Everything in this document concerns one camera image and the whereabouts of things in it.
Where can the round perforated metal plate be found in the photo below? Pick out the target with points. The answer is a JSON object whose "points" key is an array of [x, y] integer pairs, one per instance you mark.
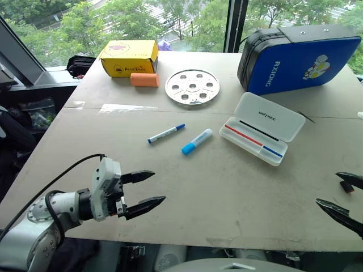
{"points": [[193, 92]]}

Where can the light blue thick highlighter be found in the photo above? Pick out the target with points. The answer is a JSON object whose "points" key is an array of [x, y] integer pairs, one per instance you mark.
{"points": [[195, 141]]}

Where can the black metal table clamp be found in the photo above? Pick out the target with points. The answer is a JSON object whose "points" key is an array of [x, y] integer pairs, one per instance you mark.
{"points": [[131, 256]]}

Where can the black bag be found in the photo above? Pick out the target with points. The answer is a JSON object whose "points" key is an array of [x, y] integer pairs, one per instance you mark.
{"points": [[80, 66]]}

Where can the white pen case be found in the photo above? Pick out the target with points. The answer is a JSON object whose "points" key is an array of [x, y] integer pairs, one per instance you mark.
{"points": [[263, 113]]}

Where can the blue and black carry case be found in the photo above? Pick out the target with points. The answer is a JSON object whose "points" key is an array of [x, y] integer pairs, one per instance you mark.
{"points": [[297, 65]]}

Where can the clear tape strip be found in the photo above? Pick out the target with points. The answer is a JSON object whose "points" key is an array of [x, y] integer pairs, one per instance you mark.
{"points": [[127, 108]]}

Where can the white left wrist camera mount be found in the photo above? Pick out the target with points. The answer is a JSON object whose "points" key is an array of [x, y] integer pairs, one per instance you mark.
{"points": [[105, 181]]}

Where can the yellow cardboard box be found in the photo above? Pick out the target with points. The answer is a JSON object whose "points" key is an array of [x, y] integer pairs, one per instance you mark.
{"points": [[127, 54]]}

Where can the grey slanted beam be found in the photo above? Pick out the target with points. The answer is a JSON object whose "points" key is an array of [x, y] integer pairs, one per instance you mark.
{"points": [[20, 54]]}

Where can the orange foam block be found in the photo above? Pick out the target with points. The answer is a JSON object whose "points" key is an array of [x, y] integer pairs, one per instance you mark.
{"points": [[144, 80]]}

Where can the clear plastic bag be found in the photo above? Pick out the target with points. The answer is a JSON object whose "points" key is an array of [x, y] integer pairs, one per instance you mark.
{"points": [[39, 113]]}

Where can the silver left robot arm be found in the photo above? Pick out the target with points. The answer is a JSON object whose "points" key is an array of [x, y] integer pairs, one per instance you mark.
{"points": [[17, 243]]}

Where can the thin blue marker pen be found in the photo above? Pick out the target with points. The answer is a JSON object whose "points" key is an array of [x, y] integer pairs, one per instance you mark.
{"points": [[166, 133]]}

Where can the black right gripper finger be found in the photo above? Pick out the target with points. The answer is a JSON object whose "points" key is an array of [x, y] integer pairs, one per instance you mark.
{"points": [[343, 216], [354, 180]]}

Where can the black window post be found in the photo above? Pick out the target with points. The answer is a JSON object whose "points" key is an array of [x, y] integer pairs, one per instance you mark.
{"points": [[235, 25]]}

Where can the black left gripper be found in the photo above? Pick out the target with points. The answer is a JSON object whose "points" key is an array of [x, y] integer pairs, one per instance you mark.
{"points": [[118, 201]]}

